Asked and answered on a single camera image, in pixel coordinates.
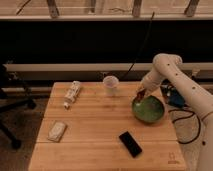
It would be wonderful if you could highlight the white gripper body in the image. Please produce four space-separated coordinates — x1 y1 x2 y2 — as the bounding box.
137 79 156 98

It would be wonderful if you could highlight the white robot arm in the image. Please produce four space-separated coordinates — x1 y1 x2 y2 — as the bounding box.
138 53 213 171

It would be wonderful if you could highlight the green ceramic bowl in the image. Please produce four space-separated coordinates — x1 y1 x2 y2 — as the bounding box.
132 96 165 124

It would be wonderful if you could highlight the blue electronics box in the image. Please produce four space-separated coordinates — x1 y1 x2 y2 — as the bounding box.
161 85 185 108

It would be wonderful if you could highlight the clear plastic cup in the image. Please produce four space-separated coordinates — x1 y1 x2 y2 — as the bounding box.
103 75 119 96

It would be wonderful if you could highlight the black smartphone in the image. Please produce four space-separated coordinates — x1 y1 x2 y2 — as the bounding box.
119 131 142 158

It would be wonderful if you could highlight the crushed plastic bottle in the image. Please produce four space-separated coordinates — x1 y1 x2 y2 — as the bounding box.
63 81 81 109

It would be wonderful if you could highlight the black office chair base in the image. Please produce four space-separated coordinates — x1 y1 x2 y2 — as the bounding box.
0 63 38 150

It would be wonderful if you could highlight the black cable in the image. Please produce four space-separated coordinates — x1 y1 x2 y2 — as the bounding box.
168 108 202 145

